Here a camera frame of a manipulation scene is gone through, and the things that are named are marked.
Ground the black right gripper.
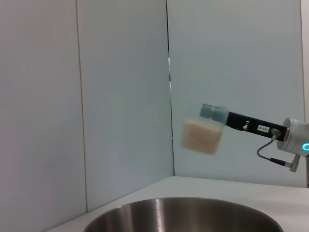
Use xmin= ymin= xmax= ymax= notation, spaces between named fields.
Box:
xmin=199 ymin=103 xmax=290 ymax=143

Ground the clear plastic cup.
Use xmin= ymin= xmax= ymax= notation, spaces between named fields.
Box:
xmin=180 ymin=103 xmax=230 ymax=155

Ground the stainless steel mixing bowl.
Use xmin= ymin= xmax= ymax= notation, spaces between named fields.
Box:
xmin=83 ymin=197 xmax=284 ymax=232

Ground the right arm cable with connector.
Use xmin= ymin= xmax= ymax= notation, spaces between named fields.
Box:
xmin=256 ymin=128 xmax=300 ymax=173

